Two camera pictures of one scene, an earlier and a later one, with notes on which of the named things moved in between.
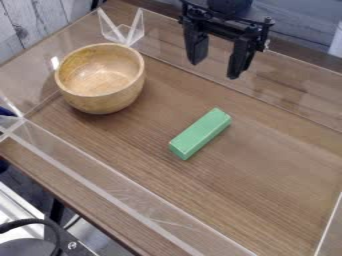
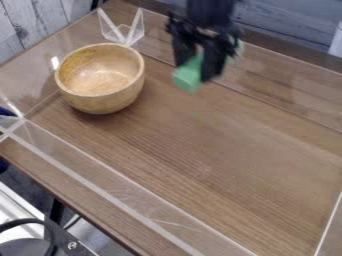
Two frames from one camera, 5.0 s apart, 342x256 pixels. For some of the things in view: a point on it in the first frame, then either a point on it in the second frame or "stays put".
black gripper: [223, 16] -> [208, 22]
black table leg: [56, 211] stays put
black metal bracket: [70, 247] stays put
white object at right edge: [335, 45] stays put
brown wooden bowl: [99, 77] stays put
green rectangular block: [199, 133] -> [185, 75]
